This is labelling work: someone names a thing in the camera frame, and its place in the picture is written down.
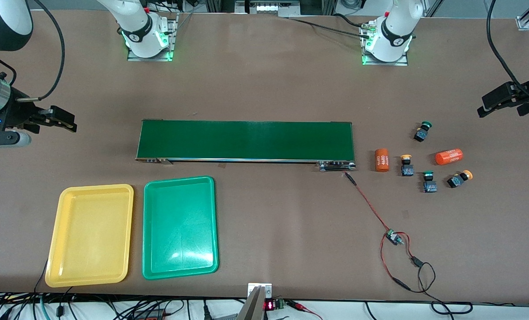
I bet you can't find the red black twisted wire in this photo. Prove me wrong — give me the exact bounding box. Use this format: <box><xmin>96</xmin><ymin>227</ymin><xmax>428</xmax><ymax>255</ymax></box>
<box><xmin>344</xmin><ymin>171</ymin><xmax>409</xmax><ymax>289</ymax></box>

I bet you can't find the green push button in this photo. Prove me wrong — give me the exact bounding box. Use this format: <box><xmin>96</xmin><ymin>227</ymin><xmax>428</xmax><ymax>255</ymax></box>
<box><xmin>414</xmin><ymin>121</ymin><xmax>433</xmax><ymax>143</ymax></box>
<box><xmin>422</xmin><ymin>171</ymin><xmax>438</xmax><ymax>193</ymax></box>

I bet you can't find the red clip lead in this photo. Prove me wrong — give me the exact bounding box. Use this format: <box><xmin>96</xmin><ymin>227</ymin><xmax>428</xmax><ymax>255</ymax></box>
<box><xmin>286</xmin><ymin>300</ymin><xmax>323</xmax><ymax>320</ymax></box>

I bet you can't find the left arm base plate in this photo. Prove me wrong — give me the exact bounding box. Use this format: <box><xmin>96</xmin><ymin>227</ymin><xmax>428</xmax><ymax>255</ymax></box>
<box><xmin>361</xmin><ymin>24</ymin><xmax>409</xmax><ymax>66</ymax></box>

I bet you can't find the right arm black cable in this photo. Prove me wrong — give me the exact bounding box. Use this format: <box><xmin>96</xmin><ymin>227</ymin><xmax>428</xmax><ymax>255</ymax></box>
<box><xmin>0</xmin><ymin>0</ymin><xmax>66</xmax><ymax>102</ymax></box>

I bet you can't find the black power cable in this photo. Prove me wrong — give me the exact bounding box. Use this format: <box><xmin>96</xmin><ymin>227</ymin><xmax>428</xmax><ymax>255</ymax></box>
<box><xmin>391</xmin><ymin>256</ymin><xmax>473</xmax><ymax>316</ymax></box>

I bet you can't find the bright light box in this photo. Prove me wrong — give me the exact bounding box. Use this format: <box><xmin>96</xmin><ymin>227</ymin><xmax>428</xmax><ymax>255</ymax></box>
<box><xmin>235</xmin><ymin>0</ymin><xmax>301</xmax><ymax>17</ymax></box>

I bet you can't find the green plastic tray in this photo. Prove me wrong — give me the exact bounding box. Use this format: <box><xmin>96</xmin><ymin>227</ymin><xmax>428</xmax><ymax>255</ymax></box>
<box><xmin>142</xmin><ymin>176</ymin><xmax>219</xmax><ymax>280</ymax></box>

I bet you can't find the yellow plastic tray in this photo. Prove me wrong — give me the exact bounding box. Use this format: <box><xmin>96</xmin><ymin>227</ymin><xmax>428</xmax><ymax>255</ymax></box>
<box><xmin>45</xmin><ymin>184</ymin><xmax>134</xmax><ymax>288</ymax></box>

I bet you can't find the black cable on table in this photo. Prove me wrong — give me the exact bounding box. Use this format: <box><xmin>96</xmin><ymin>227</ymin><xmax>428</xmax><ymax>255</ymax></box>
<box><xmin>286</xmin><ymin>13</ymin><xmax>371</xmax><ymax>38</ymax></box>

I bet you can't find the orange cylinder battery cell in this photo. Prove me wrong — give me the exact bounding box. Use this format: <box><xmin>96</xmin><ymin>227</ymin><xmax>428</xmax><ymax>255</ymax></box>
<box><xmin>374</xmin><ymin>148</ymin><xmax>390</xmax><ymax>172</ymax></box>
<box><xmin>435</xmin><ymin>148</ymin><xmax>464</xmax><ymax>166</ymax></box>

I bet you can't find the green conveyor belt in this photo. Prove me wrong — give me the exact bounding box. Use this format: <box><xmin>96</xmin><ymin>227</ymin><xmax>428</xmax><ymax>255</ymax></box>
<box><xmin>135</xmin><ymin>119</ymin><xmax>357</xmax><ymax>172</ymax></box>

